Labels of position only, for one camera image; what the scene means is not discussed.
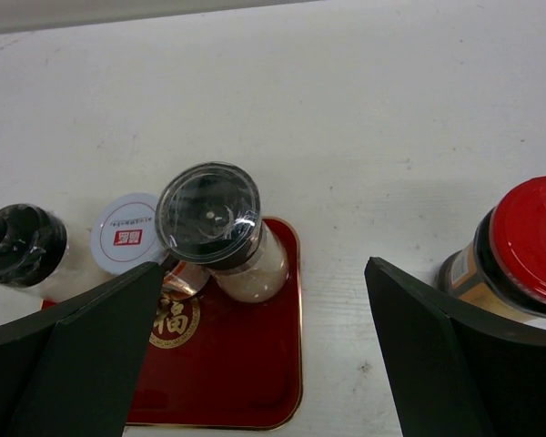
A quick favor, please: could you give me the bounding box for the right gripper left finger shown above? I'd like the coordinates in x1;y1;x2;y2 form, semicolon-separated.
0;262;163;436

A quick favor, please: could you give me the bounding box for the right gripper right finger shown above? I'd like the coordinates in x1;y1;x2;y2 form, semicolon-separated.
365;257;546;436

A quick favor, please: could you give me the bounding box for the squat red-lid sauce jar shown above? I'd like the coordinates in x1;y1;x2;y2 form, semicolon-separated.
436;176;546;322

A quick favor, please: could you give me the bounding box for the black-cap white bottle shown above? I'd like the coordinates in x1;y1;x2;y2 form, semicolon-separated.
0;203;112;302

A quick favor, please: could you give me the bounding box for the grey-lid condiment jar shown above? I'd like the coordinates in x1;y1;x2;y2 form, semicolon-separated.
89;192;210;297

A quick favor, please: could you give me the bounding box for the black-top salt grinder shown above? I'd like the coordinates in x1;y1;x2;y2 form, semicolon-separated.
155;161;289;303

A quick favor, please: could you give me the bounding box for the red lacquer tray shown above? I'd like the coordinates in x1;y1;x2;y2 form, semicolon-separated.
40;216;304;430

